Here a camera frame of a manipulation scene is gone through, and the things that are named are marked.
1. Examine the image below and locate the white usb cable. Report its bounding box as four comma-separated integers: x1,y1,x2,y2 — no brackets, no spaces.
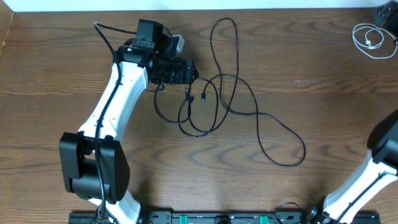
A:
352,23,398,60

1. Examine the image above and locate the black usb cable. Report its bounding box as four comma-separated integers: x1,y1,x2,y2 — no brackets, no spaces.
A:
198,17,307,168

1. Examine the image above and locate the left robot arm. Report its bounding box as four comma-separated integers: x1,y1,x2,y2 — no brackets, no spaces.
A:
59,19,198,223

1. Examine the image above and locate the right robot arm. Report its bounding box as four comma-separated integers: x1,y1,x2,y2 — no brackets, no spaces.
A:
303,1,397,223

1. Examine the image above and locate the wooden side panel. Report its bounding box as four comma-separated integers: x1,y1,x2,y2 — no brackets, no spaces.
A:
0,0,14,55

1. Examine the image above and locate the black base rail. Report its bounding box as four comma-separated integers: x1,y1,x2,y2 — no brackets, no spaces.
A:
67,211,381,224

